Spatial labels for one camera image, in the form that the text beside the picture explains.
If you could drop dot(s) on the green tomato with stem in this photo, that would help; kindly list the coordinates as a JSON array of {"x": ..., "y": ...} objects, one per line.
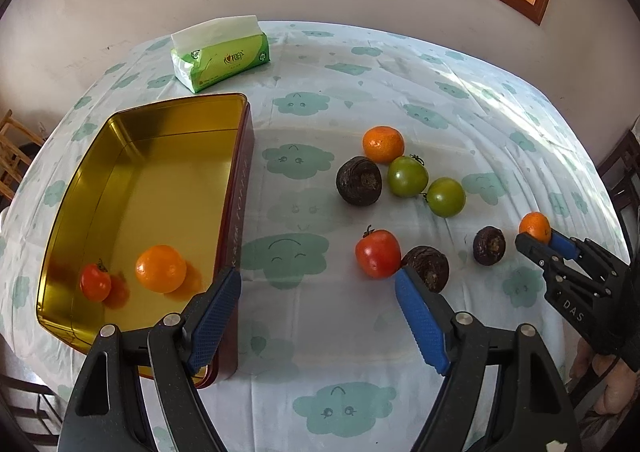
[{"x": 408, "y": 176}]

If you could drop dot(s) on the light wooden chair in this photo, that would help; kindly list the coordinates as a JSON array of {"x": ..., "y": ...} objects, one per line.
[{"x": 15, "y": 151}]

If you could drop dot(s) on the small red tomato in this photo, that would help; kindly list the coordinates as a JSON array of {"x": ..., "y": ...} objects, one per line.
[{"x": 95, "y": 282}]

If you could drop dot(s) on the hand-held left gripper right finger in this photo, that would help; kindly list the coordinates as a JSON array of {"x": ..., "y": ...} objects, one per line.
[{"x": 420, "y": 322}]

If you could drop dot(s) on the large dark water chestnut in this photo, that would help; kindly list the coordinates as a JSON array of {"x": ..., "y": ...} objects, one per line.
[{"x": 359, "y": 181}]

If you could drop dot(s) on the small dark water chestnut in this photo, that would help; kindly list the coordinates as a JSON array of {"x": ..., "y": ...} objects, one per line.
[{"x": 489, "y": 245}]

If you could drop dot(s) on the small mandarin orange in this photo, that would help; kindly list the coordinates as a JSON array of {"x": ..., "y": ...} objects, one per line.
[{"x": 535, "y": 226}]

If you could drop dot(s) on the large red tomato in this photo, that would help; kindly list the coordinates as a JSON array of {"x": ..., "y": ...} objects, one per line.
[{"x": 378, "y": 253}]

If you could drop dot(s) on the white cloud-print tablecloth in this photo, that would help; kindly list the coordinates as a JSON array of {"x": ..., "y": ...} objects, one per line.
[{"x": 320, "y": 212}]

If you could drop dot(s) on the large orange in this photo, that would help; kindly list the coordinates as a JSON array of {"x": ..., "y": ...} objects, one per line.
[{"x": 161, "y": 268}]

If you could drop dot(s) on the maroon tin box gold inside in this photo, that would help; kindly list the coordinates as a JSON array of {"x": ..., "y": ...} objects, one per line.
[{"x": 150, "y": 171}]

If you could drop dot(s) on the dark chair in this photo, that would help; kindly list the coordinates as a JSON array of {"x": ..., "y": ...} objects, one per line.
[{"x": 30, "y": 407}]

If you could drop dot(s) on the green tissue pack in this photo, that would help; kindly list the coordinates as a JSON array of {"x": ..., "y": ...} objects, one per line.
[{"x": 220, "y": 59}]

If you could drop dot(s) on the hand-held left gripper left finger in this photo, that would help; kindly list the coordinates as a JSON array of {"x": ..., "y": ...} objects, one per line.
[{"x": 215, "y": 322}]

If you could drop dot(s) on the person's right hand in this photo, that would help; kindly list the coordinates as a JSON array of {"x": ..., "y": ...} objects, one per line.
[{"x": 612, "y": 389}]

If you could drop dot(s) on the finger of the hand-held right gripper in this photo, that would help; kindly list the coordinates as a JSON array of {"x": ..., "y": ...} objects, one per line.
[
  {"x": 532, "y": 249},
  {"x": 562, "y": 245}
]

